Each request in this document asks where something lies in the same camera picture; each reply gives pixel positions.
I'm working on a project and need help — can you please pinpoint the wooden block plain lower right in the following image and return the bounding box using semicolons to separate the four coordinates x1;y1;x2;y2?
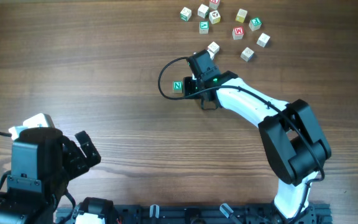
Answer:
241;47;254;62

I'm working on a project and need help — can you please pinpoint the wooden block red edge lower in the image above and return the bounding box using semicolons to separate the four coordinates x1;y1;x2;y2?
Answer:
208;50;214;60

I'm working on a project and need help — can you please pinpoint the wooden block plain middle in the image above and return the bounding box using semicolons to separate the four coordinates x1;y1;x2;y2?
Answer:
208;42;220;54

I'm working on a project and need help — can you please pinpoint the wooden block green corner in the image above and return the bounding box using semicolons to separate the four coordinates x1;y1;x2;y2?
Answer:
180;7;192;22

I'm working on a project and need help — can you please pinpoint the wooden block plain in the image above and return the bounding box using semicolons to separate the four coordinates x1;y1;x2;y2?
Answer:
208;42;220;54
198;4;209;19
241;47;254;62

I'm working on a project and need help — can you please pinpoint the wooden block green letter right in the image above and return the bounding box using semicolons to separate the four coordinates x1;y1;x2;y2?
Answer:
249;17;262;31

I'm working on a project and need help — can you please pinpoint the wooden block plain top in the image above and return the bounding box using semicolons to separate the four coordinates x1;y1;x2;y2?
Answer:
198;4;209;19

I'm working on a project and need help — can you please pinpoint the wooden block yellow side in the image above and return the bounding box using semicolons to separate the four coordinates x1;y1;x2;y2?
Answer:
209;10;221;24

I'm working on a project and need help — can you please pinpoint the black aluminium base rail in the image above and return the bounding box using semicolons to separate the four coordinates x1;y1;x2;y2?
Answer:
55;203;334;224

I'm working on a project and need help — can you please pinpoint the wooden block green letter N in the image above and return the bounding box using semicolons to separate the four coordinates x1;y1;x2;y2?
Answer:
172;81;183;93

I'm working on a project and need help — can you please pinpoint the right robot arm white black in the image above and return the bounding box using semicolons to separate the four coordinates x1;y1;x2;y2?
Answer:
185;50;331;221

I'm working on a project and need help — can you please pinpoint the wooden block red letter M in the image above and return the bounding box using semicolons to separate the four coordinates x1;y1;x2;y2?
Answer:
232;27;244;40

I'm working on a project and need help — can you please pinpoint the wooden block red edge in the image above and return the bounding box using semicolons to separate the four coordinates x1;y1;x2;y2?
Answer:
208;50;214;60
209;0;221;10

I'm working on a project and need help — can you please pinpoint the wooden block red top edge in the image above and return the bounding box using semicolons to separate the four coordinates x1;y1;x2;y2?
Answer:
209;0;221;10

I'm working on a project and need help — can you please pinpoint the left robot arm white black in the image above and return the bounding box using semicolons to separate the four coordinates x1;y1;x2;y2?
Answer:
0;128;117;223

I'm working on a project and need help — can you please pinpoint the wooden block green letter Y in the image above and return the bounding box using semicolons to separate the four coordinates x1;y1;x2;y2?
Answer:
199;21;209;34

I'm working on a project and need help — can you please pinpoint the wooden block far right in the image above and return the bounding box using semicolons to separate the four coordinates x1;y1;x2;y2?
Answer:
257;33;270;47

